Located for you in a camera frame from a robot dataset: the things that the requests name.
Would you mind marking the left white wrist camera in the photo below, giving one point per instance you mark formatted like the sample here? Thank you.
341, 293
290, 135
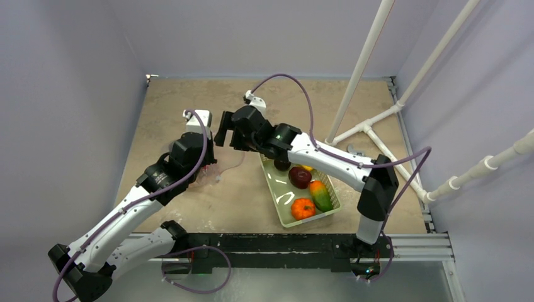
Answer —
196, 119

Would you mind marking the metal adjustable wrench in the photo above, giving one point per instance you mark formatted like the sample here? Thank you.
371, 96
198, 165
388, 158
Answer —
354, 151

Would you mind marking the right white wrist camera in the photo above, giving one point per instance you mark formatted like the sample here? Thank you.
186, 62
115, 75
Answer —
251, 100

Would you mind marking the dark purple plum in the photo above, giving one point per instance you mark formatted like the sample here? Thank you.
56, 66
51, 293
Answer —
281, 165

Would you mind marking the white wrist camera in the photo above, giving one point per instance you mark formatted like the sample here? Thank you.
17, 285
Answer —
251, 100
196, 119

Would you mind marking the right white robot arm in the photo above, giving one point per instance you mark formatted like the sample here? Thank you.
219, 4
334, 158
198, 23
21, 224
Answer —
374, 179

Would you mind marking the small orange pumpkin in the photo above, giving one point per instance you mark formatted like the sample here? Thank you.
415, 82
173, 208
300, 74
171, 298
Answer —
303, 208

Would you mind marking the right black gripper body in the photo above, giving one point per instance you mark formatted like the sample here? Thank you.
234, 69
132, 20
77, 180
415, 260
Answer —
224, 128

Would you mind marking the white pipe frame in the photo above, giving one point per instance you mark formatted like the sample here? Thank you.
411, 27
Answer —
486, 166

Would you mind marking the black base frame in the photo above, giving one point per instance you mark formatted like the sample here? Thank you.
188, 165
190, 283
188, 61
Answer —
337, 252

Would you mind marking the clear pink zip bag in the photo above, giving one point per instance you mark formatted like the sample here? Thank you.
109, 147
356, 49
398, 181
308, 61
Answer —
212, 174

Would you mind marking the green plastic basket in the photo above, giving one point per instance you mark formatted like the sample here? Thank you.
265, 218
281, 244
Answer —
283, 193

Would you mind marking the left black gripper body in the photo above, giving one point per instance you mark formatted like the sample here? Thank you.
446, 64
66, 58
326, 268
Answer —
209, 158

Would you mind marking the green orange mango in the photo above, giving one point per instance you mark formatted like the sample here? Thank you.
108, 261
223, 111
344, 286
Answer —
320, 196

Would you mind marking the dark red apple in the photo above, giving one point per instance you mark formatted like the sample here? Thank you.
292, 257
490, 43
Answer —
299, 177

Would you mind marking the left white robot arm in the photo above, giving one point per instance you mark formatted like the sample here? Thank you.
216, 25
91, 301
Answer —
90, 264

